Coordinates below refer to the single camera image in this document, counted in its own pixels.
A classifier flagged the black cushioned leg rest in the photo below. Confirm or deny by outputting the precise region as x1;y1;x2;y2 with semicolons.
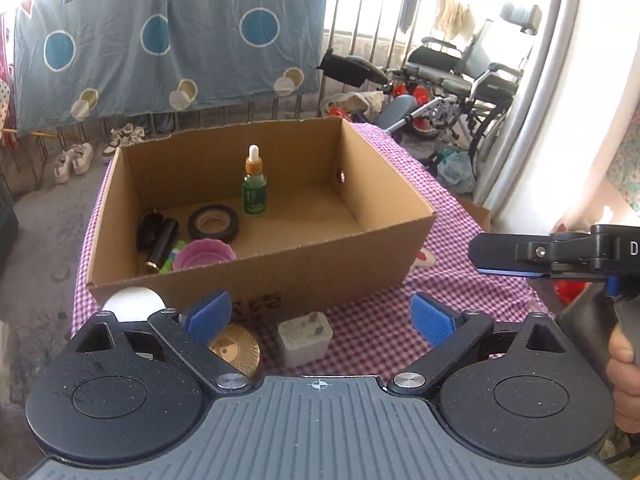
318;49;388;87

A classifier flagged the blue patterned hanging blanket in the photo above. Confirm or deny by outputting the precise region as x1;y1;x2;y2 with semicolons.
13;0;326;133

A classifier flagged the person's right hand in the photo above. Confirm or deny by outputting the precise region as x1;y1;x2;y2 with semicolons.
606;324;640;434

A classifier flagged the teal plastic bag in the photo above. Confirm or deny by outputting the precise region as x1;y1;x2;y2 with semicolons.
436;152;476;194

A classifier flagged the white usb wall charger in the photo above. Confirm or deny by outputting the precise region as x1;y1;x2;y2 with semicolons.
277;312;333;368

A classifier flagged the black gold lipstick tube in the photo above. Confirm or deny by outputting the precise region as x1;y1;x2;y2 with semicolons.
144;218;179;273

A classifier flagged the white brown sneaker pair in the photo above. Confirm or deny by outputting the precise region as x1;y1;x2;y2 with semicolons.
102;122;145;164

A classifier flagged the open cardboard box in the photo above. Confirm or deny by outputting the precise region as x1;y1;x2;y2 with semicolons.
87;117;436;322

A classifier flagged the metal balcony railing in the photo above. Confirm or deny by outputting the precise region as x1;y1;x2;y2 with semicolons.
319;0;426;116

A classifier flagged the black tape roll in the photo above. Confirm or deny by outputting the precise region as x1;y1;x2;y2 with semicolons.
188;205;240;244

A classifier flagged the dark cabinet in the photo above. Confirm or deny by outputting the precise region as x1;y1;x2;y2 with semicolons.
0;174;20;269

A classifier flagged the small cardboard box on floor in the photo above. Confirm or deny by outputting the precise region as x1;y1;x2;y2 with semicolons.
456;197;491;232

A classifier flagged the black wheelchair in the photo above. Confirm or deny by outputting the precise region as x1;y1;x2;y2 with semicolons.
376;4;542;174

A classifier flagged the white sneaker pair left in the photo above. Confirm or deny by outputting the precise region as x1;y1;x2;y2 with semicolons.
53;142;94;185

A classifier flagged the green lip balm tube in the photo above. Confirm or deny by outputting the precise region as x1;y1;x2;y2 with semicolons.
160;240;186;274

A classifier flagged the white green supplement bottle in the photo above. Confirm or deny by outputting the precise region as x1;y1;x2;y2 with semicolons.
103;286;166;323

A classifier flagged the gold lidded black jar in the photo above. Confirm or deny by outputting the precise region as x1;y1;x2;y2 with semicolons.
208;323;260;377

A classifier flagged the green dropper bottle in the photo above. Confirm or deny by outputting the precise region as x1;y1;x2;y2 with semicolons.
242;144;267;216

